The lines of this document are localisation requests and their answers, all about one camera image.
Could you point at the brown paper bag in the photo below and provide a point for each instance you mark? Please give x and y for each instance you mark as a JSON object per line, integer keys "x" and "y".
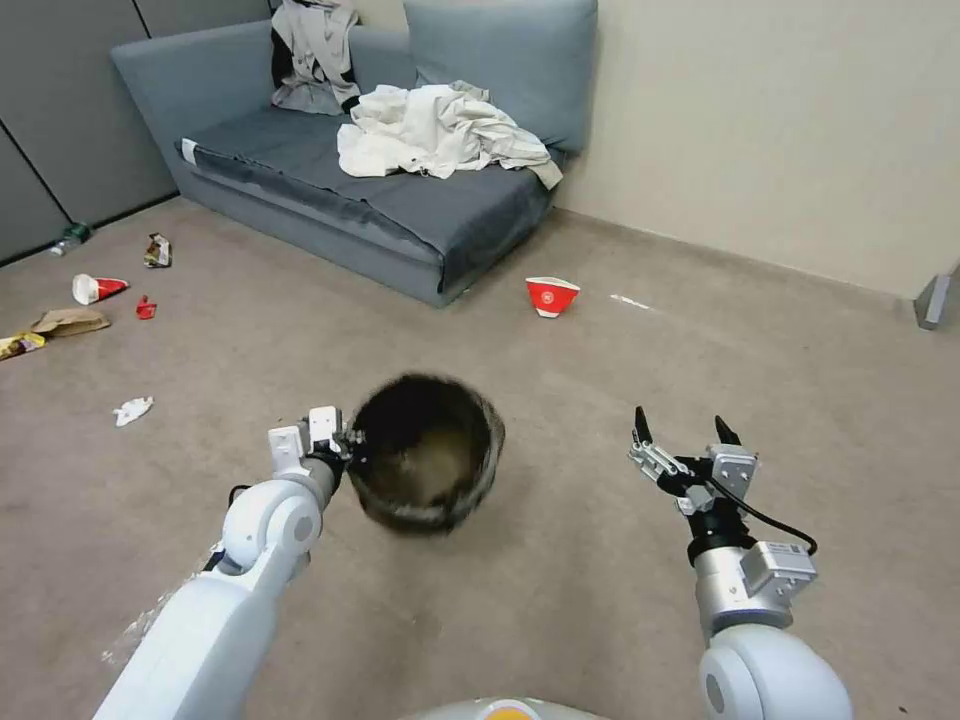
{"x": 71, "y": 322}

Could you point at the small red wrapper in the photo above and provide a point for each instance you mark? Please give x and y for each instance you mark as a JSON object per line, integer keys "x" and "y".
{"x": 147, "y": 307}

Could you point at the clear plastic bottle green label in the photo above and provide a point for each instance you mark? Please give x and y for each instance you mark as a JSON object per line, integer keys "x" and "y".
{"x": 73, "y": 235}

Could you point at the dark round trash can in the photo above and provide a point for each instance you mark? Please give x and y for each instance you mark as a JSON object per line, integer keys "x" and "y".
{"x": 427, "y": 457}

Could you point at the grey-blue sofa cushion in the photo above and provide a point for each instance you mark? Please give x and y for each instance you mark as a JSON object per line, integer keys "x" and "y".
{"x": 510, "y": 60}

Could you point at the red paper bowl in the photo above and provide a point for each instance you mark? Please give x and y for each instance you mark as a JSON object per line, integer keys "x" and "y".
{"x": 551, "y": 298}

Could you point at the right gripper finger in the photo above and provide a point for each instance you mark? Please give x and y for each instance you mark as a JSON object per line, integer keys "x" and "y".
{"x": 726, "y": 433}
{"x": 654, "y": 456}

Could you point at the red and white paper cup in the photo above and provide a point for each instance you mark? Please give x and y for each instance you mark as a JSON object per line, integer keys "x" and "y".
{"x": 97, "y": 289}

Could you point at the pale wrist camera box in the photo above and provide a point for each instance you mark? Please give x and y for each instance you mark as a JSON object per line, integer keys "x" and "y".
{"x": 733, "y": 466}
{"x": 324, "y": 424}

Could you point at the crumpled white tissue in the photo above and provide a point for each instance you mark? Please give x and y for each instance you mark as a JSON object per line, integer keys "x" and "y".
{"x": 133, "y": 411}

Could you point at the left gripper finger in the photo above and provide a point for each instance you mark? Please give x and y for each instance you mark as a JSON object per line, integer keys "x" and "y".
{"x": 351, "y": 435}
{"x": 352, "y": 457}

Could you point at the crumpled cream cloth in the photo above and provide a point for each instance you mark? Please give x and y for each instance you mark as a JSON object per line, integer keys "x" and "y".
{"x": 435, "y": 135}

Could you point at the grey and white jacket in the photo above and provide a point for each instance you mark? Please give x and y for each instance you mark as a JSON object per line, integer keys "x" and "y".
{"x": 311, "y": 52}

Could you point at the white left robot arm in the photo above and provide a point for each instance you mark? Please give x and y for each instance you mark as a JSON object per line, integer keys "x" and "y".
{"x": 225, "y": 600}

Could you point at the grey-blue sofa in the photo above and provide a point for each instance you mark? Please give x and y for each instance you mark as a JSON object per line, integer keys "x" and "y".
{"x": 225, "y": 105}

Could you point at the dark grey sofa seat pad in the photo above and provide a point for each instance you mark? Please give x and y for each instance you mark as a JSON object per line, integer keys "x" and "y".
{"x": 315, "y": 172}

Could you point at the crumpled snack wrapper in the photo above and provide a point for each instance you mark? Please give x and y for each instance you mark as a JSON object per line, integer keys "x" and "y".
{"x": 157, "y": 251}

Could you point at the yellow snack wrapper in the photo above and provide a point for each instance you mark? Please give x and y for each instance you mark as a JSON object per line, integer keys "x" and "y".
{"x": 21, "y": 345}

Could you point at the grey furniture leg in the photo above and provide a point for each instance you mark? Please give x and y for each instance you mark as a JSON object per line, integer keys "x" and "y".
{"x": 934, "y": 304}

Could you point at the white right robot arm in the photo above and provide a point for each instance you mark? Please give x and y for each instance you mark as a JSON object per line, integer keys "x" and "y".
{"x": 757, "y": 660}

